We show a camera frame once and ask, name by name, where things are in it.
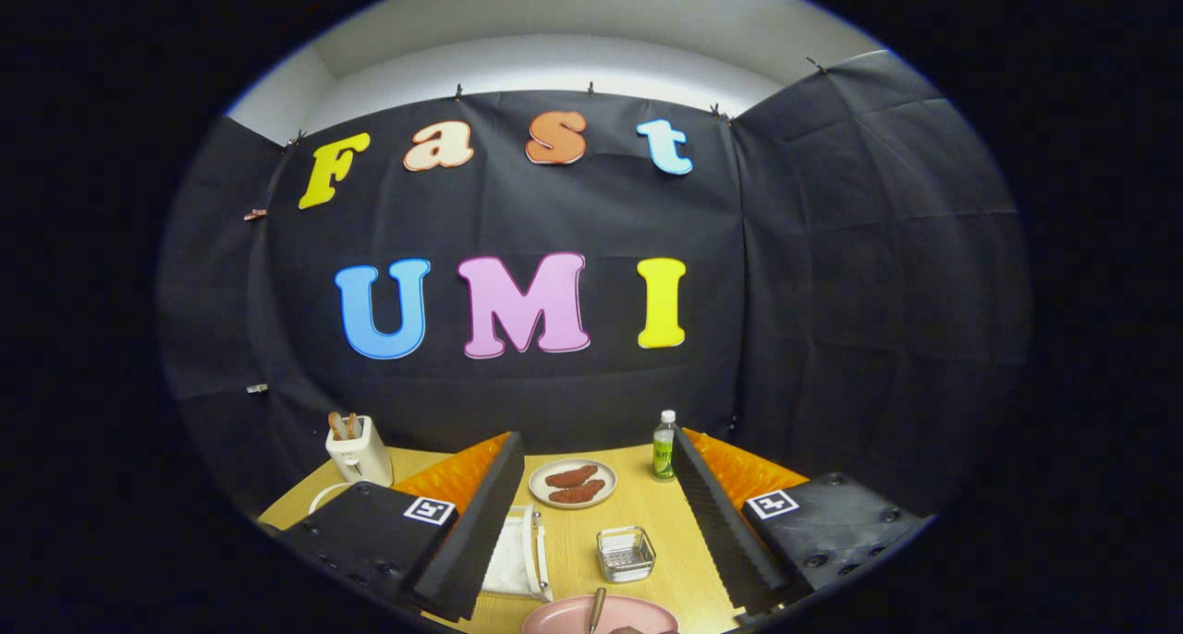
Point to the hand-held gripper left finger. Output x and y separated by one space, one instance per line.
481 532

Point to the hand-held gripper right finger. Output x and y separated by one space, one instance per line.
716 523

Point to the pink plate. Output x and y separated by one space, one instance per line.
554 617

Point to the beige plate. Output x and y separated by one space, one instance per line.
536 486

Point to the green label drink bottle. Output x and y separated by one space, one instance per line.
664 454

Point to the brown meat piece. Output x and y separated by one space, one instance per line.
571 476
578 493

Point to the white toaster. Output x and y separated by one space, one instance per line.
362 458

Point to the toast slices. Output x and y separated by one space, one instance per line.
337 425

